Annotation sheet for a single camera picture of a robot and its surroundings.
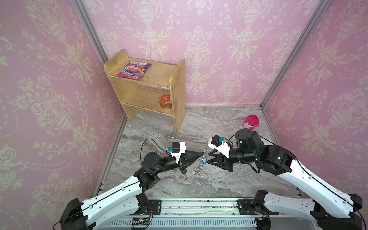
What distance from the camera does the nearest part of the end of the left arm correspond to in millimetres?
540

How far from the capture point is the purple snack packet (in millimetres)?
758

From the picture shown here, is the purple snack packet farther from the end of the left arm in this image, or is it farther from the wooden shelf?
the end of the left arm

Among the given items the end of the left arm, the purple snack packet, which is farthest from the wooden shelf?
the end of the left arm

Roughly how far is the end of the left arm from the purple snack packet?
485mm
